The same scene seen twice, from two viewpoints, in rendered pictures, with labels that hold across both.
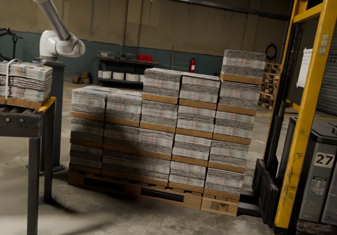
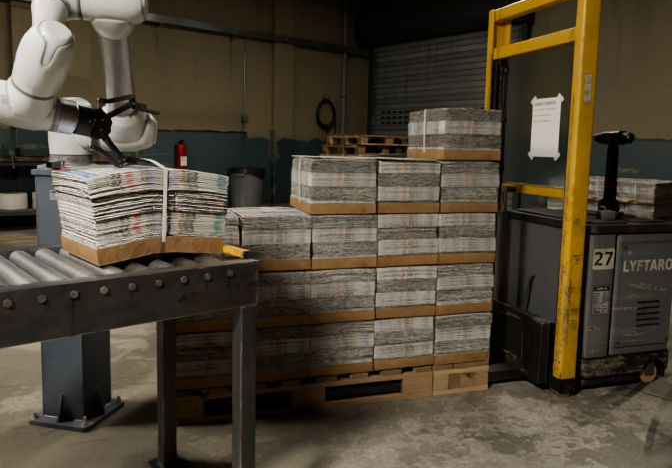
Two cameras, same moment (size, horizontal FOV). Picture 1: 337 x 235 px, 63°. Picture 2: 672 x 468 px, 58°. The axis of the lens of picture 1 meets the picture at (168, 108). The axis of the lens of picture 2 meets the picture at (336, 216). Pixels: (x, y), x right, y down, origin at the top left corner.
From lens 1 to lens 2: 1.18 m
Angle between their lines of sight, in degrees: 25
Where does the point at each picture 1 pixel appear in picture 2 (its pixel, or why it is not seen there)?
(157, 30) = (92, 87)
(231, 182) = (474, 331)
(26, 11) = not seen: outside the picture
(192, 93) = (400, 190)
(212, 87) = (429, 174)
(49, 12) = (124, 57)
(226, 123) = (456, 232)
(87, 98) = not seen: hidden behind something
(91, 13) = not seen: outside the picture
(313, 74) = (580, 133)
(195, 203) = (423, 386)
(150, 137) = (333, 285)
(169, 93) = (360, 196)
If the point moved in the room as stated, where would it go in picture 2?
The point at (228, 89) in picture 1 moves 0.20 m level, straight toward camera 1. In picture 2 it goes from (454, 174) to (475, 177)
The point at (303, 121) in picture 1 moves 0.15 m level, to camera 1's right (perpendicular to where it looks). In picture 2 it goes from (576, 206) to (601, 205)
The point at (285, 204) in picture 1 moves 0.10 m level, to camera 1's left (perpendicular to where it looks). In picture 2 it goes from (567, 340) to (550, 343)
